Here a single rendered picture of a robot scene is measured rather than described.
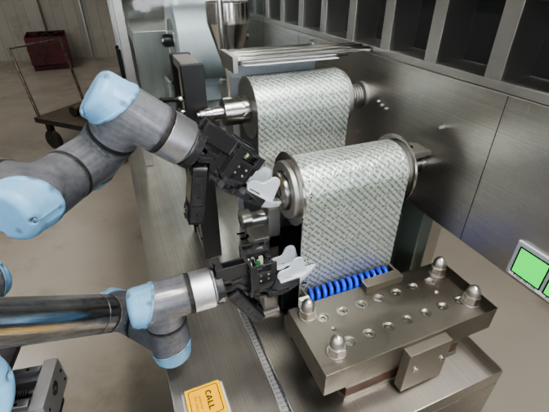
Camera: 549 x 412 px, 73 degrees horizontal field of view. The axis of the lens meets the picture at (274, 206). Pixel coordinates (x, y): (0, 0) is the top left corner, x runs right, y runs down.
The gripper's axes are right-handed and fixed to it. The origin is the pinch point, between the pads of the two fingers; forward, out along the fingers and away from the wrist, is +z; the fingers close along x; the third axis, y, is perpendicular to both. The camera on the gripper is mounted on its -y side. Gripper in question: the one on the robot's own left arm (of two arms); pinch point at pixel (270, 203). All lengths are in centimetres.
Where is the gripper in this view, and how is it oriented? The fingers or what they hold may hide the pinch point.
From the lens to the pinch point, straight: 71.3
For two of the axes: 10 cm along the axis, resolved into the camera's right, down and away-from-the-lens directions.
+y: 5.9, -7.8, -2.1
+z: 7.1, 3.8, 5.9
